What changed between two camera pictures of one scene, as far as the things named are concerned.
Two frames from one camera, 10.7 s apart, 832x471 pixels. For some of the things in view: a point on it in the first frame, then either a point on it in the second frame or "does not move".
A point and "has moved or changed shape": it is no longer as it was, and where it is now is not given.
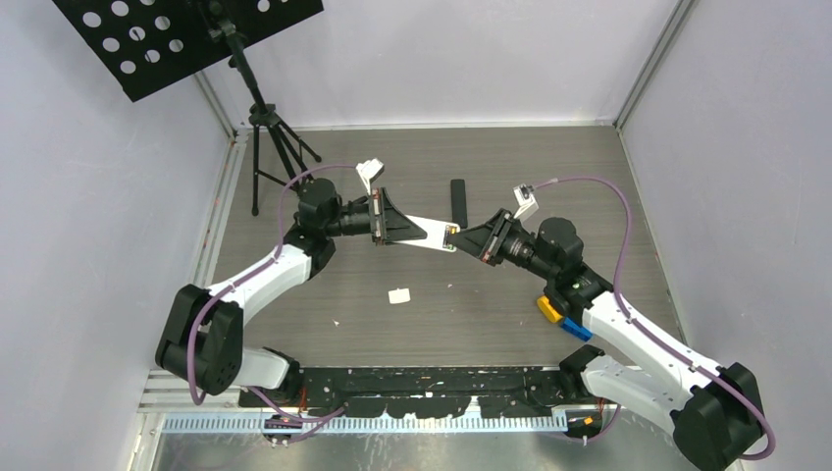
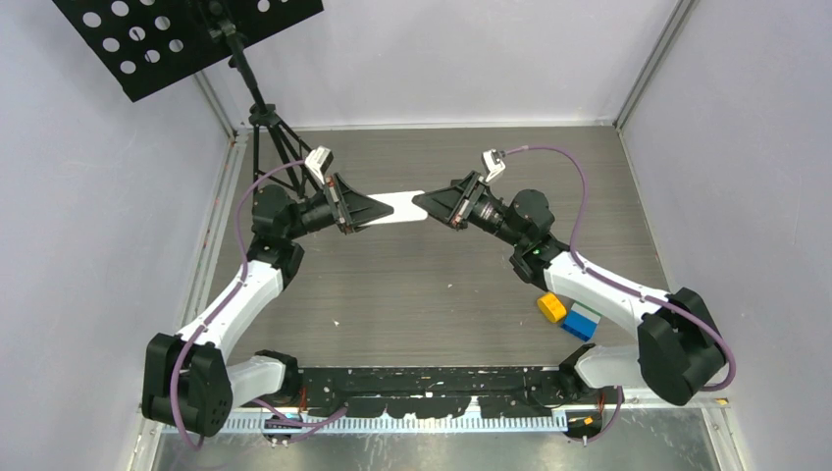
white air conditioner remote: (436, 235) has moved or changed shape
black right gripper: (486, 241) to (455, 204)
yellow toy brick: (551, 314) does not move
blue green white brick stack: (576, 330) does not move
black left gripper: (391, 225) to (357, 209)
